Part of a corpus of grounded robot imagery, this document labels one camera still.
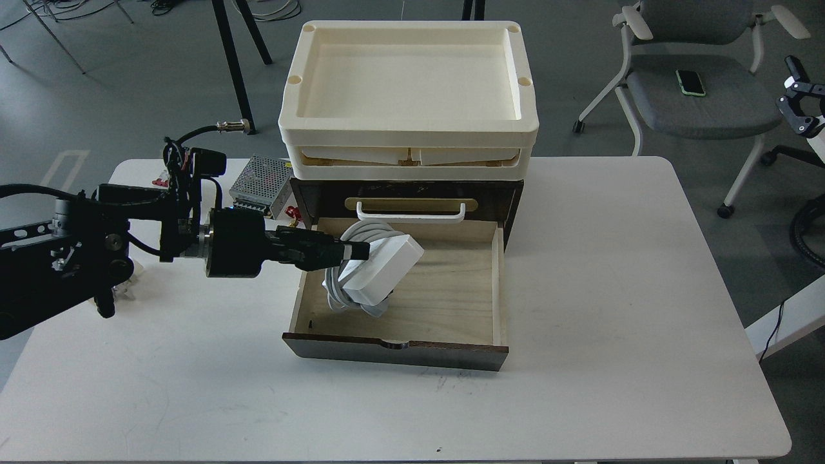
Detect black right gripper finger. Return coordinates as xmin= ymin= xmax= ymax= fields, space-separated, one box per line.
xmin=784 ymin=55 xmax=824 ymax=100
xmin=776 ymin=96 xmax=814 ymax=137

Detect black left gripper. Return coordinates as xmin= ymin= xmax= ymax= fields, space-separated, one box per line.
xmin=206 ymin=208 xmax=371 ymax=277

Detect white power strip with cable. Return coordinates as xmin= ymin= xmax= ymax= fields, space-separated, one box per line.
xmin=322 ymin=220 xmax=425 ymax=318

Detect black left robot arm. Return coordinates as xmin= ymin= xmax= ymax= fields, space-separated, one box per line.
xmin=1 ymin=119 xmax=369 ymax=340

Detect dark wooden cabinet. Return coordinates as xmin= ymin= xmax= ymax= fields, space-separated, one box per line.
xmin=291 ymin=179 xmax=524 ymax=250

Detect metal mesh power supply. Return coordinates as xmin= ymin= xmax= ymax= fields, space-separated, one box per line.
xmin=229 ymin=155 xmax=293 ymax=219

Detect grey office chair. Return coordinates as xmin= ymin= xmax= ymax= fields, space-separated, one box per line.
xmin=574 ymin=1 xmax=811 ymax=219

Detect green smartphone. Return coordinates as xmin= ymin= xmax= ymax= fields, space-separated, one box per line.
xmin=675 ymin=70 xmax=706 ymax=97

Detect white red circuit breaker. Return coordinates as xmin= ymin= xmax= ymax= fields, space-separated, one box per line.
xmin=152 ymin=171 xmax=169 ymax=188

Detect open wooden drawer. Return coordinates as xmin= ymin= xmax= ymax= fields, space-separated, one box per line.
xmin=281 ymin=220 xmax=509 ymax=372

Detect white metal pipe fitting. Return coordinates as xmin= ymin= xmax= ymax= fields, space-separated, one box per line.
xmin=112 ymin=260 xmax=144 ymax=302

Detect cream plastic tray top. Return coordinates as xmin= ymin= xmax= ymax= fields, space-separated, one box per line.
xmin=278 ymin=21 xmax=539 ymax=181

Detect black tripod legs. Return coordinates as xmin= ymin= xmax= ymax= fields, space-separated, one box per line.
xmin=211 ymin=0 xmax=274 ymax=135

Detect brass valve red handle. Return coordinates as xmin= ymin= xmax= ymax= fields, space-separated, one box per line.
xmin=285 ymin=206 xmax=304 ymax=228

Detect white drawer handle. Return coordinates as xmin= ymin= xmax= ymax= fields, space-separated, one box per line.
xmin=356 ymin=200 xmax=467 ymax=224

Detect black corrugated cable conduit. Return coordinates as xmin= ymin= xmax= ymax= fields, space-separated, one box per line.
xmin=790 ymin=193 xmax=825 ymax=270

